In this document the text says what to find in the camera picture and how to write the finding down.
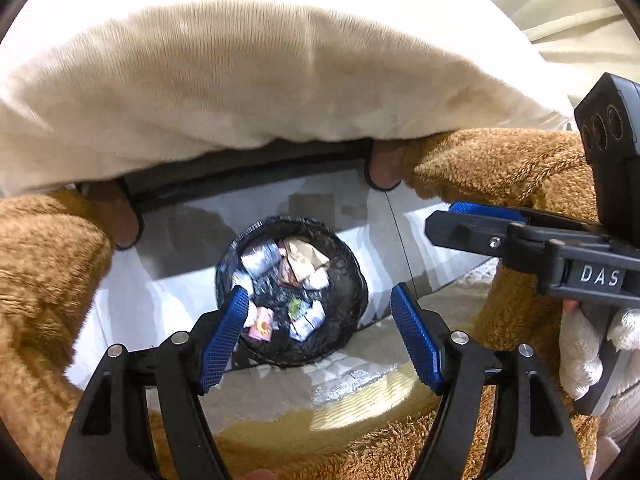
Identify cream curtain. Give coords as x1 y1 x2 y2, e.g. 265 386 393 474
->
470 0 640 126

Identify pale woven rug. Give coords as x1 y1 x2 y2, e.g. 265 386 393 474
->
210 255 501 441

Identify person's leg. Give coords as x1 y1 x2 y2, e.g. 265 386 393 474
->
280 127 608 480
0 187 251 480

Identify person's right hand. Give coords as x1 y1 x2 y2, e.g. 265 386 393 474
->
559 300 640 401

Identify black bed frame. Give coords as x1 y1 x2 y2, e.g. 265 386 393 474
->
117 145 381 211

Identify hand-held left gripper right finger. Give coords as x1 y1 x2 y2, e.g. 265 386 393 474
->
390 283 588 480

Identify person's right leg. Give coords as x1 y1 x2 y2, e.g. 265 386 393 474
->
280 127 608 480

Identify white tissue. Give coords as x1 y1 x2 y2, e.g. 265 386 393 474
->
290 305 326 343

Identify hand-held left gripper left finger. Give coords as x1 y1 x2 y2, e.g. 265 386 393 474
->
55 285 251 480

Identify beige paper bag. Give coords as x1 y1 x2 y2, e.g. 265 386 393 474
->
280 239 331 281

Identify black trash bin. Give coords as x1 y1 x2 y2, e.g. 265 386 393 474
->
215 216 369 368

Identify beige fleece blanket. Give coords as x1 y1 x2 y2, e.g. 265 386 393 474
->
0 0 576 198

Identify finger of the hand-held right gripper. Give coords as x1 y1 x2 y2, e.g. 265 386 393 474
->
449 201 601 242
425 210 568 293

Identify person's left leg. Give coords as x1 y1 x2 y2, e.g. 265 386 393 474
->
0 187 251 480

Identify pink cake box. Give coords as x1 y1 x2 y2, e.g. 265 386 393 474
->
247 305 276 343

